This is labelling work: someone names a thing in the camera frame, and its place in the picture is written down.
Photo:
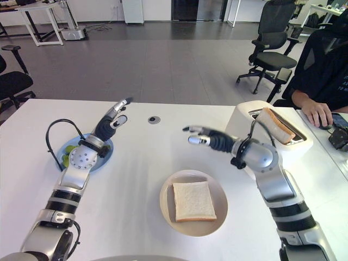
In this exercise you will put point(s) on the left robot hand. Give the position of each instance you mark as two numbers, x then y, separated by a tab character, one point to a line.
106	127

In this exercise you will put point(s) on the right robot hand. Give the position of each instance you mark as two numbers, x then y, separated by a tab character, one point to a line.
217	139

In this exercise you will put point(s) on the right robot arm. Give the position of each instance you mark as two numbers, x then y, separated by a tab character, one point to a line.
282	190

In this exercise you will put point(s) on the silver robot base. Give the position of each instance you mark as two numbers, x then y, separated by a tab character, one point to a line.
74	33

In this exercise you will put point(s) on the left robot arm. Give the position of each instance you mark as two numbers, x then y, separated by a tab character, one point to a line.
62	190

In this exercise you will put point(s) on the blue plate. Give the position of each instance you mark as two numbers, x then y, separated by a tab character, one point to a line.
104	160

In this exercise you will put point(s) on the green lettuce leaf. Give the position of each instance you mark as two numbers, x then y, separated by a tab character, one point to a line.
67	152

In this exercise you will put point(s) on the bread slice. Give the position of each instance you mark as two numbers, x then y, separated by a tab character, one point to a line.
274	126
193	201

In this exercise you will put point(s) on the white plate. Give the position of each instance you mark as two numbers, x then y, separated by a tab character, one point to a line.
166	201

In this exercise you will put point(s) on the cream toaster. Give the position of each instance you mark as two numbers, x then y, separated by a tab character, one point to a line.
299	146

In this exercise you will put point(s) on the black office chair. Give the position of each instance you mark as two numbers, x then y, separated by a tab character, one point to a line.
13	81
272	51

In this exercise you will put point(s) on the black computer mouse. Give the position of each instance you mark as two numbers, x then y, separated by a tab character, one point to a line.
325	126

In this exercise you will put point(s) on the white cabinet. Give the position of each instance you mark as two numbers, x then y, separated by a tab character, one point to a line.
133	11

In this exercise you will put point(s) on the black box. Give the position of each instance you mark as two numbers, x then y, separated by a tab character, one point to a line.
338	138

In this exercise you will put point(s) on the black smartphone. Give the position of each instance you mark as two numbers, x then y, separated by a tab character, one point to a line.
340	119

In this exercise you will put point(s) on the person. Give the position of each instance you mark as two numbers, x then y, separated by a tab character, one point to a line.
323	73

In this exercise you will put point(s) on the white frame table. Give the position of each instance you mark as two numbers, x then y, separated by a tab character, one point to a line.
40	16

